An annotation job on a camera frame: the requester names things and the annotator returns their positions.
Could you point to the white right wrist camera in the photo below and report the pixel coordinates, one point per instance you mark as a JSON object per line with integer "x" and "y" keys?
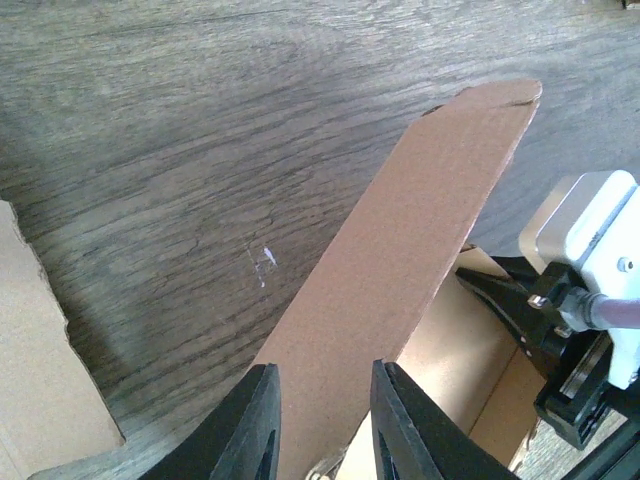
{"x": 590, "y": 223}

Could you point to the large flat cardboard blank front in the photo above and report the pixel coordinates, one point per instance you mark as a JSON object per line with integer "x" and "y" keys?
{"x": 52, "y": 412}

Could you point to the small brown cardboard box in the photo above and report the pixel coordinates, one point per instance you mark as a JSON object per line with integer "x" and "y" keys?
{"x": 378, "y": 276}

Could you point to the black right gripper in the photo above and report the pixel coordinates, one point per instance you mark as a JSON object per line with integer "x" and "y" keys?
{"x": 576, "y": 395}

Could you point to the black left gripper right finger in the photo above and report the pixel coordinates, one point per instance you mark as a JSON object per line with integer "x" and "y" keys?
{"x": 413, "y": 438}

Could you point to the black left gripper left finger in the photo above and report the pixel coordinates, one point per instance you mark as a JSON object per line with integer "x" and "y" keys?
{"x": 239, "y": 439}

